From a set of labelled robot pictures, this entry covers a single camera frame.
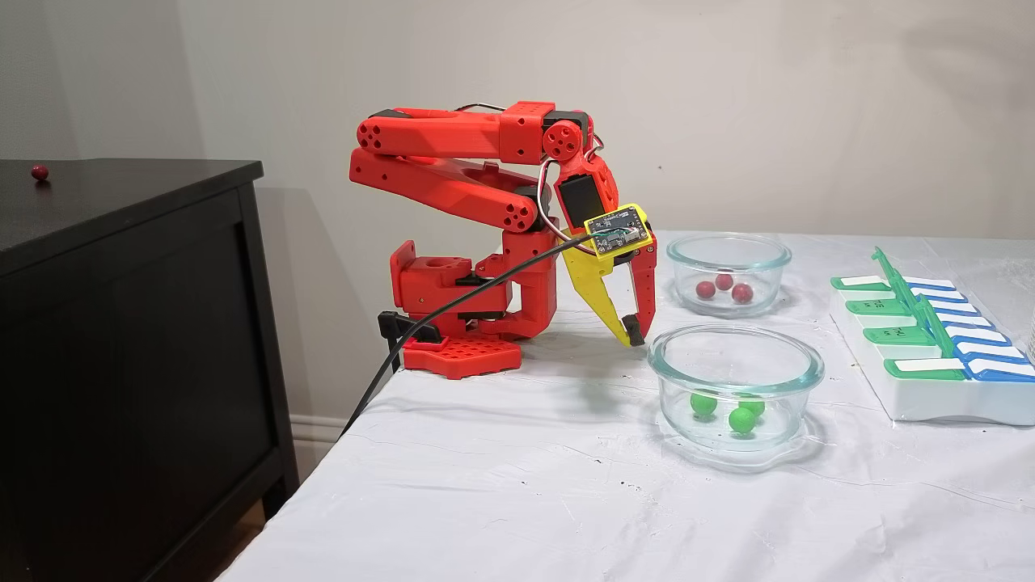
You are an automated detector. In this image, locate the white green blue pill organizer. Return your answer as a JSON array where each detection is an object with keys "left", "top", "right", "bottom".
[{"left": 829, "top": 247, "right": 1035, "bottom": 427}]

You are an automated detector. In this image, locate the black cable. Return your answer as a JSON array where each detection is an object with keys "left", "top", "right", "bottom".
[{"left": 340, "top": 233, "right": 603, "bottom": 439}]

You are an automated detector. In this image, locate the camera board on yellow mount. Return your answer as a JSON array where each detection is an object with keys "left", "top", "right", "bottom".
[{"left": 584, "top": 205, "right": 653, "bottom": 259}]

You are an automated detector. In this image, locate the black wooden cabinet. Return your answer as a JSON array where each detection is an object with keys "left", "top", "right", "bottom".
[{"left": 0, "top": 158, "right": 300, "bottom": 582}]

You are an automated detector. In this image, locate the large clear glass bowl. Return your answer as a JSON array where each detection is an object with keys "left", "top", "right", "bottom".
[{"left": 647, "top": 323, "right": 826, "bottom": 453}]

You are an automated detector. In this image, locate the black table clamp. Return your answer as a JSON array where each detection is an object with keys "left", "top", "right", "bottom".
[{"left": 378, "top": 310, "right": 441, "bottom": 373}]

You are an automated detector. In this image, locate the small clear glass bowl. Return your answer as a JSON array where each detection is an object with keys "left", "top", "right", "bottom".
[{"left": 666, "top": 233, "right": 793, "bottom": 318}]

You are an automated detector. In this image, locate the white table cover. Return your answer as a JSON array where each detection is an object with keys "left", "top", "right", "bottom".
[{"left": 214, "top": 229, "right": 1035, "bottom": 582}]

